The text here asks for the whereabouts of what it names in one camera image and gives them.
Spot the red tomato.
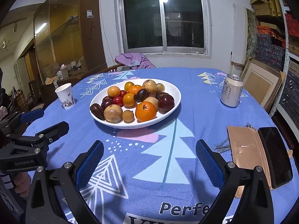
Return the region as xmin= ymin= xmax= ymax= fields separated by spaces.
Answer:
xmin=119 ymin=90 xmax=127 ymax=97
xmin=112 ymin=96 xmax=124 ymax=107

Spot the wooden glass cabinet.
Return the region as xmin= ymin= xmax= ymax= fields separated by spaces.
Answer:
xmin=33 ymin=0 xmax=107 ymax=81

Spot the purple cloth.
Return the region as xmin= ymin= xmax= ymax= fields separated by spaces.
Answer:
xmin=115 ymin=53 xmax=156 ymax=70

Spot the small yellow-orange tomato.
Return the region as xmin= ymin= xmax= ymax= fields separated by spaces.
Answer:
xmin=124 ymin=81 xmax=134 ymax=92

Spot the large pale spotted apple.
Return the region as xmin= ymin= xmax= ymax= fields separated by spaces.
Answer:
xmin=104 ymin=104 xmax=123 ymax=123

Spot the pale tan round fruit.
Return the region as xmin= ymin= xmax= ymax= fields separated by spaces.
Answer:
xmin=143 ymin=97 xmax=159 ymax=111

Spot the black smartphone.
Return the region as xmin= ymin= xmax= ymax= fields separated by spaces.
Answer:
xmin=258 ymin=127 xmax=293 ymax=189

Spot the white paper cup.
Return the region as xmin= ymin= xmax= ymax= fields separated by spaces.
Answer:
xmin=55 ymin=83 xmax=75 ymax=110

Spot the small tan fruit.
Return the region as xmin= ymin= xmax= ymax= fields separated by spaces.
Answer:
xmin=122 ymin=110 xmax=135 ymax=123

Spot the large orange mandarin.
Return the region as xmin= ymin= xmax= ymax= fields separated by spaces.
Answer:
xmin=135 ymin=102 xmax=157 ymax=122

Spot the shelf with fabric boxes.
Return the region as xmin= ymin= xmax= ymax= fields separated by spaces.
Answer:
xmin=250 ymin=0 xmax=298 ymax=126

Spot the white drink can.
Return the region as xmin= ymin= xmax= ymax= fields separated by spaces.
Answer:
xmin=221 ymin=74 xmax=243 ymax=108

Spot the dark purple plum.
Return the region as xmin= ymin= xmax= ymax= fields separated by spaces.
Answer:
xmin=101 ymin=98 xmax=113 ymax=110
xmin=158 ymin=95 xmax=175 ymax=112

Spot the white oval plate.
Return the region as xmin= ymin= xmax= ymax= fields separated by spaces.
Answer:
xmin=89 ymin=78 xmax=181 ymax=130

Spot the framed picture leaning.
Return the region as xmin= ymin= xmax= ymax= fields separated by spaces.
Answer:
xmin=241 ymin=57 xmax=286 ymax=113

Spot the orange-tan spotted fruit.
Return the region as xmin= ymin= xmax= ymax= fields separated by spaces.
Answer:
xmin=107 ymin=86 xmax=121 ymax=98

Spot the yellow-orange round citrus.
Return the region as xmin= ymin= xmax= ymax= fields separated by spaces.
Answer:
xmin=123 ymin=93 xmax=136 ymax=108

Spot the person's left hand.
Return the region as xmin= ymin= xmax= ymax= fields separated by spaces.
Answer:
xmin=14 ymin=172 xmax=31 ymax=198

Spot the tan spotted round fruit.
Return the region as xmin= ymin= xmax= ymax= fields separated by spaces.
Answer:
xmin=157 ymin=83 xmax=165 ymax=93

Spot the blue patterned tablecloth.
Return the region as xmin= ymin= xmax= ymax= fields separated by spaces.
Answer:
xmin=22 ymin=67 xmax=299 ymax=224

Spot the window with metal frame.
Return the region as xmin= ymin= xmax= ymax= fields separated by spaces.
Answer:
xmin=115 ymin=0 xmax=212 ymax=58

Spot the small mandarin on plate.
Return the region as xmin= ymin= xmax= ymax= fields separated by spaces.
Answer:
xmin=128 ymin=85 xmax=142 ymax=95

